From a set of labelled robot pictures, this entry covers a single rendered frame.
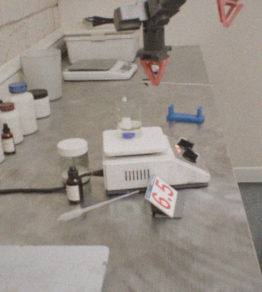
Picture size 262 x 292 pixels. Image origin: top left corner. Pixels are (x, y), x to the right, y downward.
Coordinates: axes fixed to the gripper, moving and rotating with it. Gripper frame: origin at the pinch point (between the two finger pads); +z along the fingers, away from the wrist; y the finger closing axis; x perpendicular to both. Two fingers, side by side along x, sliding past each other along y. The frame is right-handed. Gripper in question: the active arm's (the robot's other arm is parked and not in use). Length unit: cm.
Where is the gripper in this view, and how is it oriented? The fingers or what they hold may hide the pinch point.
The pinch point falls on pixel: (156, 82)
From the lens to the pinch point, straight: 128.3
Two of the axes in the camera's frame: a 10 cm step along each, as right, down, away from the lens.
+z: 0.6, 9.3, 3.7
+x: 9.2, 0.9, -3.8
